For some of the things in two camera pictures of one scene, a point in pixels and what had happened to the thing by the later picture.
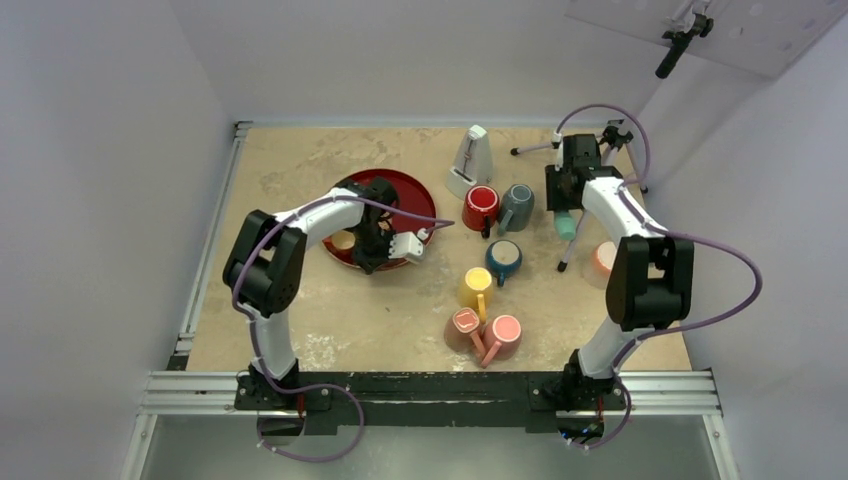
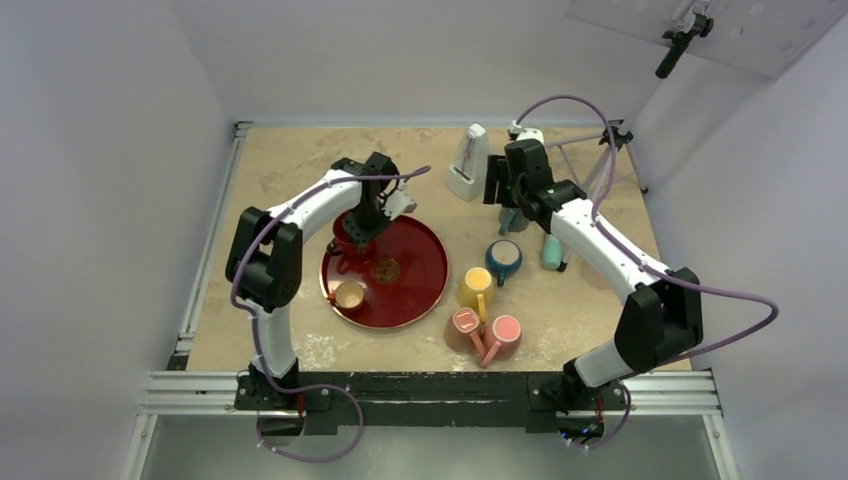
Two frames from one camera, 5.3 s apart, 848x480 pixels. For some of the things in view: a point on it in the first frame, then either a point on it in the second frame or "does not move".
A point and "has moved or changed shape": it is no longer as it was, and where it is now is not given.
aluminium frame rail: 184,391 does not move
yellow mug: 475,290 does not move
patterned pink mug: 460,333 does not move
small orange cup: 344,241 to 349,296
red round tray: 412,196 has moved or changed shape
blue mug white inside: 502,259 does not move
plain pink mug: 502,337 does not move
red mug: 480,207 to 343,244
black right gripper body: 556,199 to 509,190
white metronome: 472,164 does not move
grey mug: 516,208 does not move
